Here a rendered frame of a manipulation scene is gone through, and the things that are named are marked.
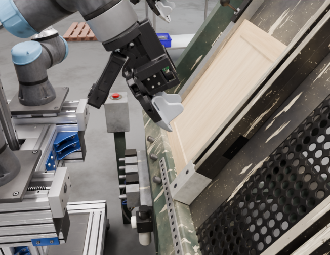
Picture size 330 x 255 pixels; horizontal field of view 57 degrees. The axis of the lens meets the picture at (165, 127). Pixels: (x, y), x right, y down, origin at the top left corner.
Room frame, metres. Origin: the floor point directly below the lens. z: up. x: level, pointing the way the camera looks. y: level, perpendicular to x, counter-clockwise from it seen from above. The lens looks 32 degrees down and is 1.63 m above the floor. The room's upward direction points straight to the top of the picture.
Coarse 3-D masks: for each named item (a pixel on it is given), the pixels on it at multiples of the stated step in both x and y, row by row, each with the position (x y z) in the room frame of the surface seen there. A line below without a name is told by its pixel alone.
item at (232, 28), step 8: (256, 0) 1.25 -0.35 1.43; (248, 8) 1.25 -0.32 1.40; (256, 8) 1.25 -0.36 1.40; (240, 16) 1.24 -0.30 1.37; (248, 16) 1.25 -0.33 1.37; (232, 24) 1.26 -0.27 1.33; (240, 24) 1.24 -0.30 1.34; (224, 32) 1.27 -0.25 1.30; (232, 32) 1.24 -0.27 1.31; (224, 40) 1.24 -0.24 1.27; (216, 48) 1.24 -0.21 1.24; (208, 56) 1.25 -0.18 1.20; (216, 56) 1.23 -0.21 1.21; (200, 64) 1.26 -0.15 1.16; (208, 64) 1.23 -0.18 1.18; (200, 72) 1.22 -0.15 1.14; (192, 80) 1.22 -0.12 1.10; (184, 88) 1.24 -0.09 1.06; (192, 88) 1.22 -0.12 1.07; (184, 96) 1.22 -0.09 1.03
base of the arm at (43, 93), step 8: (40, 80) 1.15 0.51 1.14; (48, 80) 1.20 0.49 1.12; (24, 88) 1.13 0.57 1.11; (32, 88) 1.13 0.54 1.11; (40, 88) 1.14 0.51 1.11; (48, 88) 1.17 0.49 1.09; (24, 96) 1.12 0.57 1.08; (32, 96) 1.12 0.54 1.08; (40, 96) 1.13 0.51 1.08; (48, 96) 1.15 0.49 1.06; (24, 104) 1.12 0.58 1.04; (32, 104) 1.11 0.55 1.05; (40, 104) 1.12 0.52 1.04
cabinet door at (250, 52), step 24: (240, 48) 1.12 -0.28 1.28; (264, 48) 0.98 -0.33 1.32; (216, 72) 1.15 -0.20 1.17; (240, 72) 1.00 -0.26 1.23; (264, 72) 0.89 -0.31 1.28; (192, 96) 1.17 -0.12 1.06; (216, 96) 1.02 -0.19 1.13; (240, 96) 0.90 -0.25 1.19; (192, 120) 1.04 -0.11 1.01; (216, 120) 0.91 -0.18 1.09; (192, 144) 0.92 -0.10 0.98
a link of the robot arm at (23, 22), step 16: (0, 0) 0.50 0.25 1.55; (16, 0) 0.48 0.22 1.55; (32, 0) 0.47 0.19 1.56; (48, 0) 0.47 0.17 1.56; (0, 16) 0.49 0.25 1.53; (16, 16) 0.48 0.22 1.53; (32, 16) 0.48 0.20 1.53; (48, 16) 0.48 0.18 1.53; (64, 16) 0.50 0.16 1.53; (16, 32) 0.49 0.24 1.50; (32, 32) 0.50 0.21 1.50
